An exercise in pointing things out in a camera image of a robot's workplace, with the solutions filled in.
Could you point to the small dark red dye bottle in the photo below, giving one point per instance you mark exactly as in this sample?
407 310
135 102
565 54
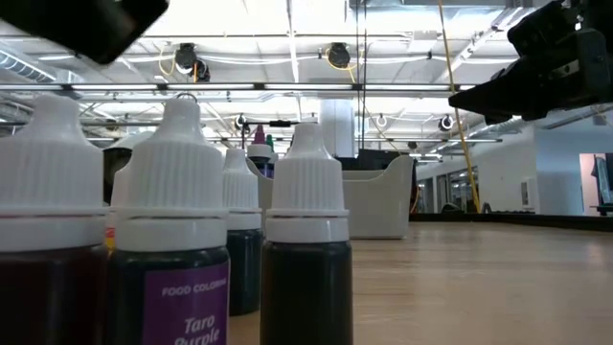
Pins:
48 172

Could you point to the small orange label dye bottle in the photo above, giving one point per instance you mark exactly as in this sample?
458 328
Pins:
117 191

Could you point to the small Taro Purple dye bottle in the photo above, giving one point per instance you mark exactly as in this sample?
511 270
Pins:
172 182

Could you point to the tall purple-tipped dye bottle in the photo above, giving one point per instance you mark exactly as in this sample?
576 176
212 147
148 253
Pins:
259 152

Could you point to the tall green-tipped dye bottle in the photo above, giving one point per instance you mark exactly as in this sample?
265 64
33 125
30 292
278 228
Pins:
270 143

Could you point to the small black dye bottle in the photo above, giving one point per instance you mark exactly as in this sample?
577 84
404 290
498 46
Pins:
306 287

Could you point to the small dark green dye bottle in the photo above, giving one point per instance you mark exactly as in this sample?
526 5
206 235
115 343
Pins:
244 273

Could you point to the small round hanging lamp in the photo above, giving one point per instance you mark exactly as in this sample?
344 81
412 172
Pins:
380 120
447 116

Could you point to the distant dark monitor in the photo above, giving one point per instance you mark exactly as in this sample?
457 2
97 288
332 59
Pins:
604 179

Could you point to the black vented box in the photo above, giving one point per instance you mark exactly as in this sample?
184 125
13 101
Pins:
378 158

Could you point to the thin black vertical pole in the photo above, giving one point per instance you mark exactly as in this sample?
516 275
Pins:
365 57

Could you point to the grey plastic bin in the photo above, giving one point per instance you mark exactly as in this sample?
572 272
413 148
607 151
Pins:
378 206

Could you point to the overhead light bar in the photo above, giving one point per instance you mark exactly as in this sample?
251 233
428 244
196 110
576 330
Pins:
287 86

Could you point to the black boom stand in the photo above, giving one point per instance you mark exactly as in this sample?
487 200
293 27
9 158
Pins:
280 123

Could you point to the silver ceiling air duct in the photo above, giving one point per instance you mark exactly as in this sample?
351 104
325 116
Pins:
503 128
29 67

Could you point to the white wall-mounted box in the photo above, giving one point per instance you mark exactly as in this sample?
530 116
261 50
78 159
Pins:
527 194

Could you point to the black aluminium table frame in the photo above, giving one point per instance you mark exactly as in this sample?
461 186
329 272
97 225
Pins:
527 219

